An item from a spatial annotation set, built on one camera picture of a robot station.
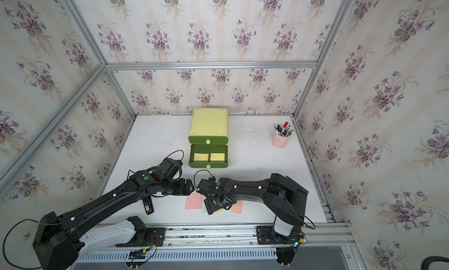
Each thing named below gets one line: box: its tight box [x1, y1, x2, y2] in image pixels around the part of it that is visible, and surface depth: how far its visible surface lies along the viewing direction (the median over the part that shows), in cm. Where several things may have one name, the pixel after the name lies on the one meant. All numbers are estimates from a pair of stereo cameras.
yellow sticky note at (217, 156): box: [210, 153, 226, 161], surface depth 92 cm
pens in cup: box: [273, 121, 295, 138], surface depth 100 cm
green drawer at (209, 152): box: [188, 136, 229, 169], surface depth 90 cm
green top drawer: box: [187, 135, 230, 145], surface depth 85 cm
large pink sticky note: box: [185, 192, 203, 210], surface depth 84 cm
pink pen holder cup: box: [271, 132, 292, 150], surface depth 100 cm
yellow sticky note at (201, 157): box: [193, 153, 209, 162], surface depth 92 cm
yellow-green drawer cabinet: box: [188, 108, 229, 137], surface depth 90 cm
